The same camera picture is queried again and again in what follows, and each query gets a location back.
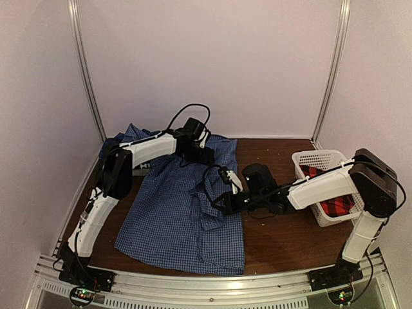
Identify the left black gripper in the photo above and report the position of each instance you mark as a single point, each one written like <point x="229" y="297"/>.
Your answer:
<point x="206" y="159"/>

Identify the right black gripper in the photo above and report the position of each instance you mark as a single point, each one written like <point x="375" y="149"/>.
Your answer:
<point x="230" y="208"/>

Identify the blue small-check long sleeve shirt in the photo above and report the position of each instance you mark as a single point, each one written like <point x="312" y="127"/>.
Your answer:
<point x="171" y="223"/>

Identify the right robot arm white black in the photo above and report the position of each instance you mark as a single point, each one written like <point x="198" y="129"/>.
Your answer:
<point x="365" y="175"/>

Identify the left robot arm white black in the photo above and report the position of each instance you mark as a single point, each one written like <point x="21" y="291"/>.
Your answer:
<point x="115" y="181"/>

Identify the white plastic basket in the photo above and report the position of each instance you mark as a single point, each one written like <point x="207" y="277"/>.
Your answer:
<point x="309" y="192"/>

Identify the black grey printed folded shirt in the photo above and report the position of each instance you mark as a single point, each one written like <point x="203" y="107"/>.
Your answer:
<point x="142" y="169"/>

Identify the red black plaid shirt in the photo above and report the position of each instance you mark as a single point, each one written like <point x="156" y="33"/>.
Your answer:
<point x="335" y="207"/>

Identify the dark blue plaid folded shirt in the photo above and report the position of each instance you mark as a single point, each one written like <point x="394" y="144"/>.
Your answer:
<point x="109" y="143"/>

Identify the right circuit board with leds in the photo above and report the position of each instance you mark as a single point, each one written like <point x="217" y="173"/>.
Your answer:
<point x="341" y="296"/>

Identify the circuit board with leds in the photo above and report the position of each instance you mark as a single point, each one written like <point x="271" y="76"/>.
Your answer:
<point x="341" y="296"/>
<point x="80" y="296"/>

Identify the left circuit board with leds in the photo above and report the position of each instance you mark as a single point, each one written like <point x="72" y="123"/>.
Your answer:
<point x="80" y="296"/>

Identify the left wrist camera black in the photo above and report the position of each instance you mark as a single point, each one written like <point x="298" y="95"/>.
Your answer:
<point x="193" y="128"/>

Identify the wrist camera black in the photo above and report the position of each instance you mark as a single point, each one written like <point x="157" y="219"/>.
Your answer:
<point x="259" y="179"/>
<point x="193" y="128"/>

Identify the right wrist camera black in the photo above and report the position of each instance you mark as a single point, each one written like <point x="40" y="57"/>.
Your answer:
<point x="259" y="179"/>

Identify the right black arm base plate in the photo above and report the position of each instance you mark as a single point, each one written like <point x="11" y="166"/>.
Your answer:
<point x="331" y="277"/>

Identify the front aluminium rail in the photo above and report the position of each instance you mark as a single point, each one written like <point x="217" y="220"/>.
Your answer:
<point x="133" y="290"/>

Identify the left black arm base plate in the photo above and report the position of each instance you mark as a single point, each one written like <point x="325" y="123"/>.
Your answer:
<point x="95" y="279"/>

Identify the left aluminium frame post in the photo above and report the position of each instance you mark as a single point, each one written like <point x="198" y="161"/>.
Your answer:
<point x="73" y="11"/>

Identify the aluminium frame post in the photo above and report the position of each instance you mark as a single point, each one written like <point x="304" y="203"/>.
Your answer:
<point x="338" y="50"/>
<point x="73" y="11"/>

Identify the right aluminium frame post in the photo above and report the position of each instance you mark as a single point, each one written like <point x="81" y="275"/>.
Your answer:
<point x="338" y="50"/>

